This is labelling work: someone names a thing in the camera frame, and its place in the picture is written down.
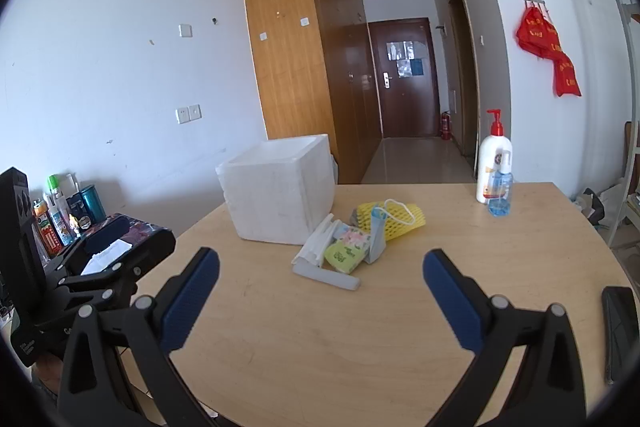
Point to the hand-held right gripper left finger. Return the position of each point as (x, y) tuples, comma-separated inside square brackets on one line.
[(192, 302)]

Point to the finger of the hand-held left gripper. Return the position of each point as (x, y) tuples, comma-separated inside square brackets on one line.
[(100, 272), (95, 298)]

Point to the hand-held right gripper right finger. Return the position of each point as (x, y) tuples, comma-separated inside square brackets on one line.
[(450, 302)]

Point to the yellow foam net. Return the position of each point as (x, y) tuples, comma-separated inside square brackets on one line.
[(400, 219)]

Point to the green floral tissue pack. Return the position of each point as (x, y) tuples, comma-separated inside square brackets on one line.
[(345, 254)]

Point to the white foam strip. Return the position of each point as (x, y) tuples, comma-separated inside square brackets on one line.
[(330, 278)]

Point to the white foam box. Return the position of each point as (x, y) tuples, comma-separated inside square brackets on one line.
[(275, 197)]

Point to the white paper sheet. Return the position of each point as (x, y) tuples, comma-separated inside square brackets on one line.
[(107, 257)]

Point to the orange label bottle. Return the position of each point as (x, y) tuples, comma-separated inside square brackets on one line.
[(47, 232)]

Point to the white bottle blue label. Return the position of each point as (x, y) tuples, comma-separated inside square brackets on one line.
[(62, 222)]

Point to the teal can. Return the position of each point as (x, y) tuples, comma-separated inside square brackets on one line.
[(93, 207)]

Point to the green-capped spray can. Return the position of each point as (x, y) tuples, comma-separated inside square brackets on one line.
[(56, 189)]

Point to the blue face mask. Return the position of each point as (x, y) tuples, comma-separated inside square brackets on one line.
[(376, 237)]

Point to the blue spray bottle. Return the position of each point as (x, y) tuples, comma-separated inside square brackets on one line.
[(501, 197)]

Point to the white pump lotion bottle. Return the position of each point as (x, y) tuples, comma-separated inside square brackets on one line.
[(487, 167)]

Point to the red fire extinguisher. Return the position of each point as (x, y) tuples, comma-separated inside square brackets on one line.
[(445, 127)]

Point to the black smartphone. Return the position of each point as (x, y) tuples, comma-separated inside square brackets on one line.
[(622, 332)]

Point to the dark wooden entrance door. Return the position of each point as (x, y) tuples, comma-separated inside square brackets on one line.
[(405, 107)]

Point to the brown wooden board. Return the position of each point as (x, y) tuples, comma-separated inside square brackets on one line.
[(627, 157)]

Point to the wooden wardrobe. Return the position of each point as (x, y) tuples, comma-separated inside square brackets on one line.
[(285, 82)]

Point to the paper notices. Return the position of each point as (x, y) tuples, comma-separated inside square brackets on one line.
[(405, 57)]

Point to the red plastic bag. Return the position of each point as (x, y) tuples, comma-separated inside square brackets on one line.
[(537, 34), (567, 77)]

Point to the white wall socket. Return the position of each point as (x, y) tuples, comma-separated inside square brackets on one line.
[(194, 112), (182, 115)]

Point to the wooden side door frame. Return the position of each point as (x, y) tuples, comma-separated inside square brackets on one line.
[(467, 82)]

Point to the white wall switch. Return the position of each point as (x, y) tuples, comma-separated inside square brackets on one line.
[(185, 31)]

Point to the metal wall hook rack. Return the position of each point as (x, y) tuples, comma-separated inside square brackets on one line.
[(535, 0)]

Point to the white metal bed frame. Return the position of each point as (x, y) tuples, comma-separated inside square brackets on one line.
[(620, 7)]

